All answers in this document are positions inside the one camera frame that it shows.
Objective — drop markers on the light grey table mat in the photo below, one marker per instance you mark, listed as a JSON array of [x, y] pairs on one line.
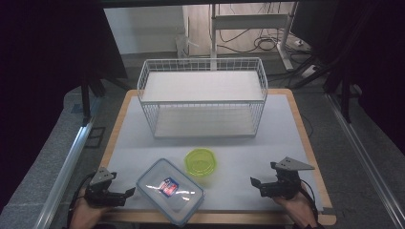
[[235, 191]]

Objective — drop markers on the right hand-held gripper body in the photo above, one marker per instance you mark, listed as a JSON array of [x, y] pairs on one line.
[[288, 183]]

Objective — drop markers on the white power strip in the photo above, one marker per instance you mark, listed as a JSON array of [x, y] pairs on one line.
[[308, 72]]

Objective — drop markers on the aluminium rail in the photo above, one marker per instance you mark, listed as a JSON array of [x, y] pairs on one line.
[[65, 171], [366, 159]]

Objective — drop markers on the person's left hand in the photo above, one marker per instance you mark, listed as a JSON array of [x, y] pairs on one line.
[[85, 216]]

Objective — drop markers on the white desk frame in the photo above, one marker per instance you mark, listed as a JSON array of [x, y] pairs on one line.
[[251, 21]]

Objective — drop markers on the black square floor frame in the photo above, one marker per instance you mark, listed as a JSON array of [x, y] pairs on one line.
[[95, 137]]

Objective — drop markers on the person's right hand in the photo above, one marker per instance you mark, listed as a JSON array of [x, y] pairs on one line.
[[299, 210]]

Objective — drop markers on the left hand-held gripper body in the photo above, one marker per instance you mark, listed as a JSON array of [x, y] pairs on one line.
[[98, 191]]

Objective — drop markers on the clear plastic food container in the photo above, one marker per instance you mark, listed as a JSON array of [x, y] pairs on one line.
[[165, 203]]

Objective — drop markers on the green translucent plastic bowl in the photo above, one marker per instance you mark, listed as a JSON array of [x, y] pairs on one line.
[[200, 162]]

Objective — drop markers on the black metal stand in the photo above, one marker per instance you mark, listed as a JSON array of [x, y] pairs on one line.
[[85, 101], [345, 95]]

